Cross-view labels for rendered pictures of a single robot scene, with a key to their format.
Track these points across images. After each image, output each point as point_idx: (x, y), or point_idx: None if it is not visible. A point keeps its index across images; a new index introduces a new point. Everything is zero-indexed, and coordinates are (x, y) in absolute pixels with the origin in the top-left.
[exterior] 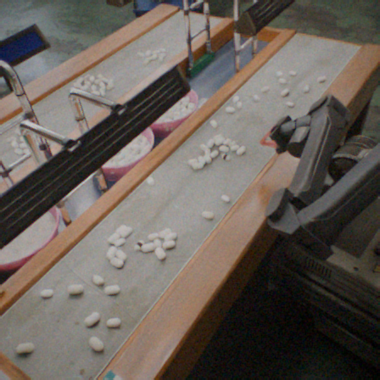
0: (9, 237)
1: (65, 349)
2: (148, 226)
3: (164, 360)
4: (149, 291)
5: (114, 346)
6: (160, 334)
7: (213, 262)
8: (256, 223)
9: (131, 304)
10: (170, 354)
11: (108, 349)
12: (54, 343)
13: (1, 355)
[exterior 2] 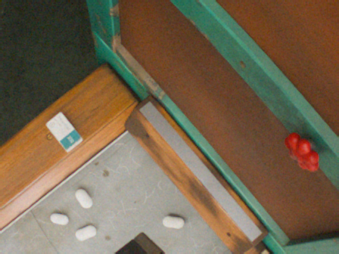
0: (123, 246)
1: (124, 207)
2: None
3: (7, 145)
4: (8, 248)
5: (63, 190)
6: (4, 177)
7: None
8: None
9: (34, 239)
10: (0, 150)
11: (72, 190)
12: (138, 221)
13: (189, 194)
